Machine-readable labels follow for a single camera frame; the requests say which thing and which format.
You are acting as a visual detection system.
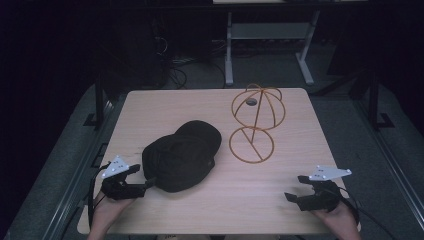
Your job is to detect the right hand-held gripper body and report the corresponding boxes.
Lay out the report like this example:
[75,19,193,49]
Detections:
[295,165,353,213]

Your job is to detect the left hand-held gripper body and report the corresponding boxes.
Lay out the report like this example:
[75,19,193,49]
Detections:
[100,155,148,201]

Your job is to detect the black cap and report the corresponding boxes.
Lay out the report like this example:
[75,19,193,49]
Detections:
[141,119,223,194]

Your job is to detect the person's left hand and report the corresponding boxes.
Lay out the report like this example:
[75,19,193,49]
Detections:
[87,191,136,240]

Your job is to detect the person's right hand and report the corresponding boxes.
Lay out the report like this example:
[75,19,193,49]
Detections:
[311,199,363,240]

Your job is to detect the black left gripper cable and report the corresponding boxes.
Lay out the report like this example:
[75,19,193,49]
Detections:
[86,161,112,232]

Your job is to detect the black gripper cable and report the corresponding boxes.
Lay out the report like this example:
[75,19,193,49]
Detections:
[86,161,112,232]
[338,186,398,240]

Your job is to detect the aluminium frame rail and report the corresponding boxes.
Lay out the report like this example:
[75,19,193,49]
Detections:
[349,98,424,232]
[39,98,118,240]

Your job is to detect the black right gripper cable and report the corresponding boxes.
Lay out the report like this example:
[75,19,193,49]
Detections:
[338,186,398,240]

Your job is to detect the orange wire hat stand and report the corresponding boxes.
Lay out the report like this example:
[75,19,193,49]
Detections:
[228,82,287,165]

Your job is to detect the black metal post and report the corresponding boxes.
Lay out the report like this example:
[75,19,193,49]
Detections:
[365,66,396,132]
[83,73,110,130]

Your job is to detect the black floor cables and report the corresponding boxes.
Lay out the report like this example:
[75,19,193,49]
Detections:
[159,33,228,91]

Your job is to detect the white metal desk frame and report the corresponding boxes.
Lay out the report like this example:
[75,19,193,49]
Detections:
[212,0,368,87]

